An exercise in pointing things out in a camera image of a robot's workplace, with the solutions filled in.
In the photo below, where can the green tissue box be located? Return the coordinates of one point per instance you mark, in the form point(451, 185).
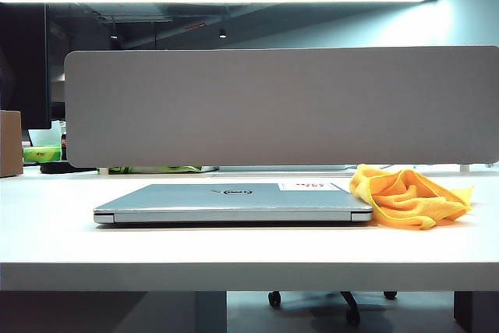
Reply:
point(41, 153)

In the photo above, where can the silver Dell laptop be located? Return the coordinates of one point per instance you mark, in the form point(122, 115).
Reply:
point(195, 201)

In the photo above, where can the white divider bracket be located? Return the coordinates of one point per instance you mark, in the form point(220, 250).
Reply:
point(464, 168)
point(102, 171)

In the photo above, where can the cola bottle with red label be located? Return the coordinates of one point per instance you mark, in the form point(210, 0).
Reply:
point(64, 147)

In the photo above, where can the brown cardboard box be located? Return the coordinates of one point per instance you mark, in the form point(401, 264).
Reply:
point(9, 142)

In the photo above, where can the dark computer monitor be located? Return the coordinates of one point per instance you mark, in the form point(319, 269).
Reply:
point(21, 68)

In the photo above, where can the orange microfibre rag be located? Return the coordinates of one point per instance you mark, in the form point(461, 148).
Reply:
point(409, 201)

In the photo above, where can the black office chair base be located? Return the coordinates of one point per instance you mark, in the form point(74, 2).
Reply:
point(351, 303)

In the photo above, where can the green and white packet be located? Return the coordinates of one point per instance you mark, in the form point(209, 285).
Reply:
point(156, 169)

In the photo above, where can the dark table leg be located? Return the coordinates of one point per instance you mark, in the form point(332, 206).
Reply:
point(211, 311)
point(477, 311)

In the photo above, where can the white plastic bag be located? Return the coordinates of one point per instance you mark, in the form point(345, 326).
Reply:
point(47, 134)

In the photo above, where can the white sticker with red print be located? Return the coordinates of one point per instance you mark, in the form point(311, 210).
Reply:
point(290, 187)

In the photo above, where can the grey desk divider panel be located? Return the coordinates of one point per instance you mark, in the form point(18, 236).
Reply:
point(273, 107)

